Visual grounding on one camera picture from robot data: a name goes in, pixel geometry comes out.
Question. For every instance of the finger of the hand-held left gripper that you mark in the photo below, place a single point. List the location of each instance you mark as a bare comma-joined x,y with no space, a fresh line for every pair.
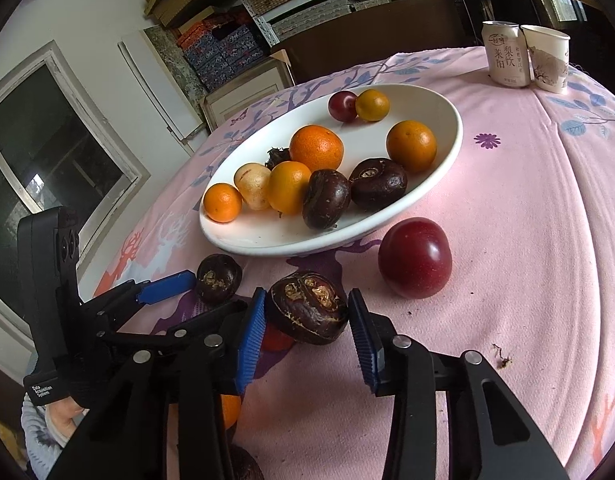
167,286
197,322

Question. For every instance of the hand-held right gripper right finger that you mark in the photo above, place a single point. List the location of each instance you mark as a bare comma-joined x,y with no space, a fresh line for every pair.
362,345

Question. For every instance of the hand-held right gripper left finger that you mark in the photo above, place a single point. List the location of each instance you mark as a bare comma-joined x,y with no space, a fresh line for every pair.
252,340

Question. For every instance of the large dark water chestnut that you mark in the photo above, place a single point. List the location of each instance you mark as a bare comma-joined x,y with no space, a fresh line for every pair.
307,315

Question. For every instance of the white ceramic plate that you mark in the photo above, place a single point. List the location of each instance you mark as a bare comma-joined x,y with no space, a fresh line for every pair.
267,240

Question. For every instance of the large red plum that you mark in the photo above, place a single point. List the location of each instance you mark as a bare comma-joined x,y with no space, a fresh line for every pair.
415,257

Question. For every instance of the yellow potato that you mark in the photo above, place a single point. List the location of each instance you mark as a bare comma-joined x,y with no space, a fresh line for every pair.
250,185

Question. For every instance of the large orange mandarin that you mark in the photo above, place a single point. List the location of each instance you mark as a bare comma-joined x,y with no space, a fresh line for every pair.
316,148

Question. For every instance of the dark red plum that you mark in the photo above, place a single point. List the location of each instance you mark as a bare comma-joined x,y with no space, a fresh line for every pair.
342,106

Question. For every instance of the small yellow-orange citrus fruit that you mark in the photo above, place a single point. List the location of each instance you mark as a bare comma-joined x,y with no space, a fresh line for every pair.
372,105

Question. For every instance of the person's left forearm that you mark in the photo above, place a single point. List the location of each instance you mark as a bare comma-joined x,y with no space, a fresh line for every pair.
37,440

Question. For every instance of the person's left hand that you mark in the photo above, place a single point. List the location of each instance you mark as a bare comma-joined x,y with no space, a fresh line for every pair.
62,415

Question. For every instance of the white framed window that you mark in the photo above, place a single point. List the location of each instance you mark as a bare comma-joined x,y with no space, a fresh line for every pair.
47,150

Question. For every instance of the white board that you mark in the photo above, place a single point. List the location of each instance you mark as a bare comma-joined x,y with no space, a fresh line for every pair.
157,90

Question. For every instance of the pink printed tablecloth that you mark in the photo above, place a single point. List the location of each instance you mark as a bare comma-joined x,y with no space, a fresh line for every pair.
512,210

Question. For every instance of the green marbled board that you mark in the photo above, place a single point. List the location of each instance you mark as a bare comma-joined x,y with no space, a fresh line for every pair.
172,60

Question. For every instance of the stack of blue patterned boxes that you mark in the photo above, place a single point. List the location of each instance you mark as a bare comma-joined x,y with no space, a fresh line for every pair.
222,55

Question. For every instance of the orange-red flat box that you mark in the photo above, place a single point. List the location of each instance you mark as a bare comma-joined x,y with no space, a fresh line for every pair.
202,30

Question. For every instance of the white metal shelf unit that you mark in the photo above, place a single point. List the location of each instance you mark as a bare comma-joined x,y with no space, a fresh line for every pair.
267,25

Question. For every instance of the white patterned flat box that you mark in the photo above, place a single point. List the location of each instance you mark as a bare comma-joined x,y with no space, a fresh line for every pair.
312,15

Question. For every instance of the brown board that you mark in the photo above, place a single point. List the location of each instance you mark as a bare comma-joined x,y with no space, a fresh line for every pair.
367,30

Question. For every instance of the white drink can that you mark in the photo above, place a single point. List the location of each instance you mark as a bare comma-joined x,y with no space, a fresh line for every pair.
505,55

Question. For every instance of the white paper cup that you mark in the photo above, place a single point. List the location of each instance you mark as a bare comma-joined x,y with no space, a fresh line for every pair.
550,60

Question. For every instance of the dark glossy panel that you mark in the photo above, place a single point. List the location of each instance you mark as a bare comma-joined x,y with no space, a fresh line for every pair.
477,2

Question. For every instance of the wooden picture frame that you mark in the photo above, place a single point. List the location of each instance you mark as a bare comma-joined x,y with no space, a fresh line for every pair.
242,95

